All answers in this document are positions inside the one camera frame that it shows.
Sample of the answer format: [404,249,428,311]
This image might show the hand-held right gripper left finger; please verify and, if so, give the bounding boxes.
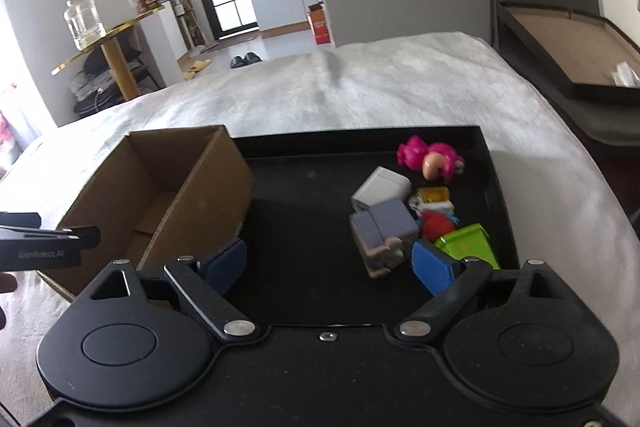
[92,239,258,348]

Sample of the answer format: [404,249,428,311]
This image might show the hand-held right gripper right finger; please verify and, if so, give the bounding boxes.
[397,240,568,347]

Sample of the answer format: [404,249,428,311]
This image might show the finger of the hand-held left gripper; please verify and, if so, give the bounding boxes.
[0,226,101,253]
[0,212,42,228]

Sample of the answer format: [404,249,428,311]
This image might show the red round toy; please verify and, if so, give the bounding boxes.
[419,212,460,244]

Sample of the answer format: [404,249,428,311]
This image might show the green toy basket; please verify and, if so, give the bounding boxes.
[434,223,501,270]

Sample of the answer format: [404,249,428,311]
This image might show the grey wooden block toy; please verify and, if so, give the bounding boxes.
[349,197,420,279]

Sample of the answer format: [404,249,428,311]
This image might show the yellow and white toy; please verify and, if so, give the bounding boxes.
[407,186,456,215]

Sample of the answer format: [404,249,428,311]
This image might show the brown cardboard box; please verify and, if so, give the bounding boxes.
[37,125,254,303]

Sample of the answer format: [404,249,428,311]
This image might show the black plastic tray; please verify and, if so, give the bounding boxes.
[230,125,521,325]

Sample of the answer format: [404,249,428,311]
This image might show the white charger adapter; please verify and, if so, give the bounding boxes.
[351,165,412,212]

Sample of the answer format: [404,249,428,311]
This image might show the pink figurine toy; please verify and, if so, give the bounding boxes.
[396,135,468,182]

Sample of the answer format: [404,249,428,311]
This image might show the person's left hand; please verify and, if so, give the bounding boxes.
[0,272,17,332]

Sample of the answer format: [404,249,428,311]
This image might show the black chair with clutter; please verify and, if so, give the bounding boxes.
[71,39,153,116]

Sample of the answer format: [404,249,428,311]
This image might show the round gold side table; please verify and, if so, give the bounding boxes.
[51,4,166,102]

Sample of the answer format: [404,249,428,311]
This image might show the white fluffy blanket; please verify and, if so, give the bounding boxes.
[0,31,640,427]

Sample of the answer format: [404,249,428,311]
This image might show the clear glass jar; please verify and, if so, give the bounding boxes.
[63,0,107,50]

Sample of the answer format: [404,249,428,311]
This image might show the white low cabinet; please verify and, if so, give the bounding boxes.
[142,4,190,90]

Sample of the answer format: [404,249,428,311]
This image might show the orange cardboard box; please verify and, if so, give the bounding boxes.
[306,2,335,46]

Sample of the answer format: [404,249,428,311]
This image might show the black framed brown board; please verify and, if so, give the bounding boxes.
[496,1,640,104]

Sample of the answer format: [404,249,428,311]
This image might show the white object on board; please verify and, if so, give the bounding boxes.
[612,62,640,88]

